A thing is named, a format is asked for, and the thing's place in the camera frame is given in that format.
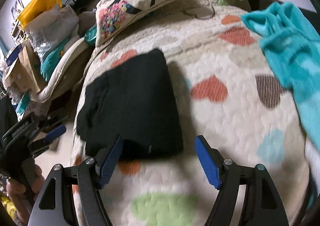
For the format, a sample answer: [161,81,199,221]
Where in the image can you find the black pants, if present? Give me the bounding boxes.
[76,49,183,161]

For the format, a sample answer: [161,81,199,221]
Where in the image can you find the beige folded quilt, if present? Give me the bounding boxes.
[29,37,89,103]

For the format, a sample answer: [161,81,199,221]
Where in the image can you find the heart pattern quilted bedspread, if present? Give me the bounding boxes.
[84,0,309,225]

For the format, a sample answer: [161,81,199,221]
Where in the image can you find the person left hand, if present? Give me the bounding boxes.
[7,164,44,225]

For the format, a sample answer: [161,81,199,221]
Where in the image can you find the turquoise fluffy blanket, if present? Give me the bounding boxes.
[241,2,319,146]

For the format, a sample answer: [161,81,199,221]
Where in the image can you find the cardboard box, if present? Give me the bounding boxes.
[3,44,47,93]

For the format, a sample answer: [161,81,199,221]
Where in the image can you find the grey plastic bag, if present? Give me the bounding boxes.
[24,4,79,62]

